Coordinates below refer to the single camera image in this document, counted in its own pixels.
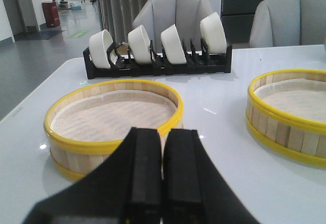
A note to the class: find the bamboo steamer tray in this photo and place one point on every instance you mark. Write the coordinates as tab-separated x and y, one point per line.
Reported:
294	137
74	159

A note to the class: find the black bowl rack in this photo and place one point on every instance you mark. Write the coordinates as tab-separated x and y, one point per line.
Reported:
196	63

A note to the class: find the white bowl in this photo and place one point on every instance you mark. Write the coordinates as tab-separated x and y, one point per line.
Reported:
98	45
213	34
139	43
172	45

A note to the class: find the red trash bin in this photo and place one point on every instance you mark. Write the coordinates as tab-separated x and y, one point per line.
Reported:
51	14

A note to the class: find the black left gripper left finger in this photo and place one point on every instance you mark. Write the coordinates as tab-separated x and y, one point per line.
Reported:
125	188

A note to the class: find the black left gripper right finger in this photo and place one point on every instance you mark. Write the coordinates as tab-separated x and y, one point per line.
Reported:
193	189

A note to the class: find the left grey chair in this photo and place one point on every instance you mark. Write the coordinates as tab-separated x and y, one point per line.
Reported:
158	15

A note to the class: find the grey chair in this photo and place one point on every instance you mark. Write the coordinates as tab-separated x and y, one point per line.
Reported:
288	23
158	15

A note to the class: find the right grey chair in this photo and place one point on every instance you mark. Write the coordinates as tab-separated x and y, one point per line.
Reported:
288	23

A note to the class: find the centre tray cloth liner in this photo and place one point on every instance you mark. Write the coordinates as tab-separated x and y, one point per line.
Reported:
300	97

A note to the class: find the white steamer cloth liner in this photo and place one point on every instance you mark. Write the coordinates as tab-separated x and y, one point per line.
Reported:
110	116

